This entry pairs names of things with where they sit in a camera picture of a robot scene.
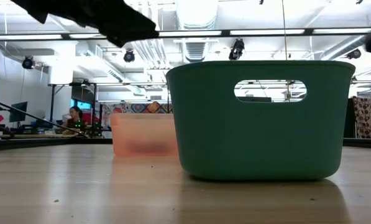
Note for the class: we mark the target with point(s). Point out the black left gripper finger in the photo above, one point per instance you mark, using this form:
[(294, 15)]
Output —
[(126, 28)]

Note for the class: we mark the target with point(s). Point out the black ceiling spotlight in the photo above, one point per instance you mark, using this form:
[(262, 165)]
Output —
[(354, 53), (236, 48), (28, 62), (129, 56)]

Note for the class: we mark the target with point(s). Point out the overhead bar with light strips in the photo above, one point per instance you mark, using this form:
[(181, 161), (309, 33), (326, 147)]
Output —
[(188, 33)]

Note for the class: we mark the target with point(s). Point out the brown dotted cloth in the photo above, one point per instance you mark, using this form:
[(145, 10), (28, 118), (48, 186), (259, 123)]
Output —
[(370, 118)]

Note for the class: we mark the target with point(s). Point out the colourful patterned quilt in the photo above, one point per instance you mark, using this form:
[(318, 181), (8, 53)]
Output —
[(141, 107)]

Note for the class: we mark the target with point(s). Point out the black upright panel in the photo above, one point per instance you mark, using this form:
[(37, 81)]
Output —
[(349, 118)]

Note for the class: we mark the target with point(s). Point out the person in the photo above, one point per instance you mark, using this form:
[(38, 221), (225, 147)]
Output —
[(75, 118)]

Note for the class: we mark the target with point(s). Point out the orange translucent plastic bin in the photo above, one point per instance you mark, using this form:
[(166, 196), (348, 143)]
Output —
[(141, 130)]

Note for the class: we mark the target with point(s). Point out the background robot with green lights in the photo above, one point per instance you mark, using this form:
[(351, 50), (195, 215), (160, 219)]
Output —
[(97, 132)]

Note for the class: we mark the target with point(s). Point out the black computer monitor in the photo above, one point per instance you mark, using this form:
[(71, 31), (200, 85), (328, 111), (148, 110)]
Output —
[(18, 112)]

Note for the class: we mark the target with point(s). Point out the teal plastic bin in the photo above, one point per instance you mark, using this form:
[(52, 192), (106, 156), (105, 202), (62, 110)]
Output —
[(219, 140)]

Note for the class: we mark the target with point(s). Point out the black background frame stand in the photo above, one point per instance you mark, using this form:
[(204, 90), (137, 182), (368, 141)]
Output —
[(52, 102)]

